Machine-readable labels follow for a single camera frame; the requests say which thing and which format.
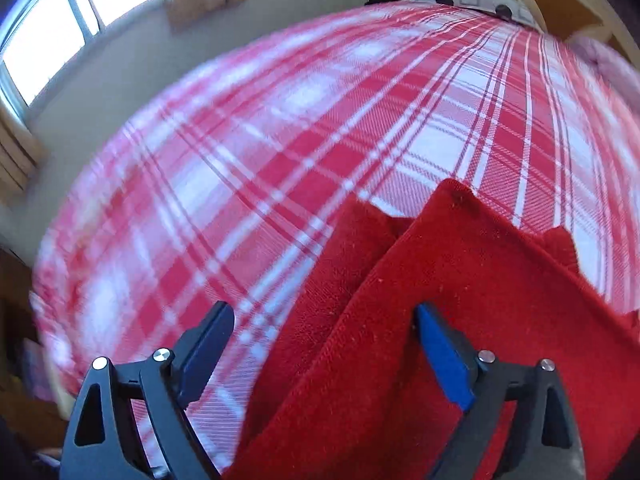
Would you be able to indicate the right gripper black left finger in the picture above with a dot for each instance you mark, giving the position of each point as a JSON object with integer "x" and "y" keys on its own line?
{"x": 102, "y": 440}

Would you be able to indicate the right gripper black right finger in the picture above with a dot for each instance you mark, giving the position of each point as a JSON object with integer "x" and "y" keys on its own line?
{"x": 542, "y": 441}

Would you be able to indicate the red knit sweater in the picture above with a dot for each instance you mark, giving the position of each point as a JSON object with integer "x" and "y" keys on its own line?
{"x": 346, "y": 391}

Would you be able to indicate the red white plaid blanket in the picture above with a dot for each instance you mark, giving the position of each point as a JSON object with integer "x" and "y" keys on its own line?
{"x": 226, "y": 185}

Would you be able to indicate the pink pillow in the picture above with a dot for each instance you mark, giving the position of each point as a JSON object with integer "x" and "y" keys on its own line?
{"x": 611, "y": 66}

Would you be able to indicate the side window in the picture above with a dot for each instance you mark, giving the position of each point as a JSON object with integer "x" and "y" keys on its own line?
{"x": 40, "y": 37}

